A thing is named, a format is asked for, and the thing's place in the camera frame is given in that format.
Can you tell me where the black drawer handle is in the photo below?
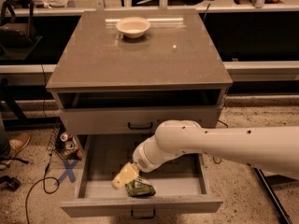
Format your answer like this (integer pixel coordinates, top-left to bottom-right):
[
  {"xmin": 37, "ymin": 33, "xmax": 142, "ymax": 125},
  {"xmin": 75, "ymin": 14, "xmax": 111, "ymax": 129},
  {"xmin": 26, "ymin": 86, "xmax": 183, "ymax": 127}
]
[
  {"xmin": 127, "ymin": 122, "xmax": 153, "ymax": 130},
  {"xmin": 130, "ymin": 209, "xmax": 156, "ymax": 219}
]

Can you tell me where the wire basket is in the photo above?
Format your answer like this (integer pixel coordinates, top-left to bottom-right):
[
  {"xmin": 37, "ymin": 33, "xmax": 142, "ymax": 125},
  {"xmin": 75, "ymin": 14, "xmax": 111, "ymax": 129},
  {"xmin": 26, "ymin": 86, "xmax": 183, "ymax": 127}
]
[{"xmin": 47, "ymin": 122, "xmax": 82, "ymax": 161}]

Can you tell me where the black top drawer handle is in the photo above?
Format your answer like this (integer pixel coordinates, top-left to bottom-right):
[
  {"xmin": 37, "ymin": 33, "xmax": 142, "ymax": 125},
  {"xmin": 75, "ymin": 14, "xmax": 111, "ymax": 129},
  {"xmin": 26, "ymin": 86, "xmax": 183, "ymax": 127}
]
[{"xmin": 127, "ymin": 122, "xmax": 153, "ymax": 130}]

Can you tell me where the black metal stand leg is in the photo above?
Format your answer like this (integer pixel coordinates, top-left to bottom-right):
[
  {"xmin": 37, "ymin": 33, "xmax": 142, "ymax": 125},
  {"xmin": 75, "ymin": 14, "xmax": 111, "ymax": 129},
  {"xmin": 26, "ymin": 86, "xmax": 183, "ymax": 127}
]
[{"xmin": 253, "ymin": 168, "xmax": 295, "ymax": 224}]

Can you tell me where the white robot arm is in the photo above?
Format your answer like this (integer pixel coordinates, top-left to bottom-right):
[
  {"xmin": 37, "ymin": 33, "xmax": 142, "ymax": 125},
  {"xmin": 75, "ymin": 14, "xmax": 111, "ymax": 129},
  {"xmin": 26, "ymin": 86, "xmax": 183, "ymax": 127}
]
[{"xmin": 112, "ymin": 120, "xmax": 299, "ymax": 189}]

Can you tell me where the brown shoe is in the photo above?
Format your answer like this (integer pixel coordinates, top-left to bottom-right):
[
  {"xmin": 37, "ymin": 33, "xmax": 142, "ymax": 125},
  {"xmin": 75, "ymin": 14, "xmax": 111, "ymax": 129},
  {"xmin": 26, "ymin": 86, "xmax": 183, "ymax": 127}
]
[{"xmin": 0, "ymin": 133, "xmax": 31, "ymax": 170}]

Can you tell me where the black cable left floor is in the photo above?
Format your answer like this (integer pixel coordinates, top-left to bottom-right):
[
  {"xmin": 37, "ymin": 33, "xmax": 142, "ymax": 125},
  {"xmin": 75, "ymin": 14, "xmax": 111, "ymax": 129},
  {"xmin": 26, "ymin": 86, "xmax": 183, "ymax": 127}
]
[{"xmin": 24, "ymin": 154, "xmax": 61, "ymax": 224}]

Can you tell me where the open grey middle drawer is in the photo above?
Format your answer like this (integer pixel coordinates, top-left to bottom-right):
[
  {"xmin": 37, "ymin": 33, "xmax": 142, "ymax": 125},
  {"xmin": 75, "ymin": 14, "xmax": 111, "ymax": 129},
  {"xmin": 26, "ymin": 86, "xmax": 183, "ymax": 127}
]
[{"xmin": 62, "ymin": 134, "xmax": 222, "ymax": 217}]

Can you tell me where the blue tape cross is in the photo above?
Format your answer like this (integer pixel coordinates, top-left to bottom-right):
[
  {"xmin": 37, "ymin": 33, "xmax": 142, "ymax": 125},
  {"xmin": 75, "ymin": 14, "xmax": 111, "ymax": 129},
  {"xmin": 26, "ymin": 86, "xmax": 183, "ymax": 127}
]
[{"xmin": 56, "ymin": 160, "xmax": 78, "ymax": 186}]

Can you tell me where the black floor clamp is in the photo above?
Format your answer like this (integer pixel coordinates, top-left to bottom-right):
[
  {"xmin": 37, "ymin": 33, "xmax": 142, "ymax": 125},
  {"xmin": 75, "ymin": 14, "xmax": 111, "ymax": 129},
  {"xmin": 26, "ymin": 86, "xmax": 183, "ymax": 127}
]
[{"xmin": 0, "ymin": 175, "xmax": 21, "ymax": 191}]

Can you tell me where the green jalapeno chip bag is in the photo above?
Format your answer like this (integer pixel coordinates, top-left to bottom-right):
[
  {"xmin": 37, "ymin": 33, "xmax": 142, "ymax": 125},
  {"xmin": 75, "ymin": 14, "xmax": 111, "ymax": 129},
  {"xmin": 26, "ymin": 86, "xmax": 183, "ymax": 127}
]
[{"xmin": 125, "ymin": 176, "xmax": 156, "ymax": 197}]

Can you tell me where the black chair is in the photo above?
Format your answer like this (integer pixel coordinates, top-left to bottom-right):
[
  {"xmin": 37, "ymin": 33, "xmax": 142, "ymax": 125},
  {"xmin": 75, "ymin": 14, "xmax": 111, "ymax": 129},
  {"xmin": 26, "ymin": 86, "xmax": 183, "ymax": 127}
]
[{"xmin": 0, "ymin": 0, "xmax": 42, "ymax": 61}]

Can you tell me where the white paper bowl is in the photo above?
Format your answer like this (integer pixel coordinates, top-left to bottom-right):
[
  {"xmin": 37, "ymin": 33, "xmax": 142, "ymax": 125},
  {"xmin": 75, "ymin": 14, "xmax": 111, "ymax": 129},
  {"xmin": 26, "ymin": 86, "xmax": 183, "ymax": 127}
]
[{"xmin": 116, "ymin": 17, "xmax": 150, "ymax": 39}]

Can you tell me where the brown soda can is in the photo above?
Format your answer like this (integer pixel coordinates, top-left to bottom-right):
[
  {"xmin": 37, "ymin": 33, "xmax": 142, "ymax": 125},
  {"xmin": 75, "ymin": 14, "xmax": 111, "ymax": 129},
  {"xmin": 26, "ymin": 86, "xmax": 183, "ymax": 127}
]
[{"xmin": 77, "ymin": 150, "xmax": 83, "ymax": 160}]

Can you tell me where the black middle drawer handle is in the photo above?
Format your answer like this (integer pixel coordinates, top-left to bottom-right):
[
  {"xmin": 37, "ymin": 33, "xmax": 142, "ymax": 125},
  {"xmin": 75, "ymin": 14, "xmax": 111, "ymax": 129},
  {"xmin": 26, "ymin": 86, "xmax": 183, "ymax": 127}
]
[{"xmin": 130, "ymin": 209, "xmax": 156, "ymax": 219}]

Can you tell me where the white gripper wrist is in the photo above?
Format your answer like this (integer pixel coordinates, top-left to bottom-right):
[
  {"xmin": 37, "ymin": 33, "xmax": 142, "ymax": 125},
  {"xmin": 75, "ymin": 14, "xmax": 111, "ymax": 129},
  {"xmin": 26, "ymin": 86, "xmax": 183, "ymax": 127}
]
[{"xmin": 112, "ymin": 136, "xmax": 175, "ymax": 189}]

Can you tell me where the soda can silver top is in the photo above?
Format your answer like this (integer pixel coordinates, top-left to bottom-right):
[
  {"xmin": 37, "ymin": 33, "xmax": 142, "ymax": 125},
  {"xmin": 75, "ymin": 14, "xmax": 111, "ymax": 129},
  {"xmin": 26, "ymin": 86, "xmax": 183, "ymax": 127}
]
[{"xmin": 60, "ymin": 132, "xmax": 70, "ymax": 142}]

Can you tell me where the grey drawer cabinet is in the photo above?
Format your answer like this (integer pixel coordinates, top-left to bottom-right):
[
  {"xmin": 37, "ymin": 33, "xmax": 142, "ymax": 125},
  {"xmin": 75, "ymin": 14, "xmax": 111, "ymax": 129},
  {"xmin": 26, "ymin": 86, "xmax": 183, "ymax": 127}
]
[{"xmin": 45, "ymin": 8, "xmax": 234, "ymax": 154}]

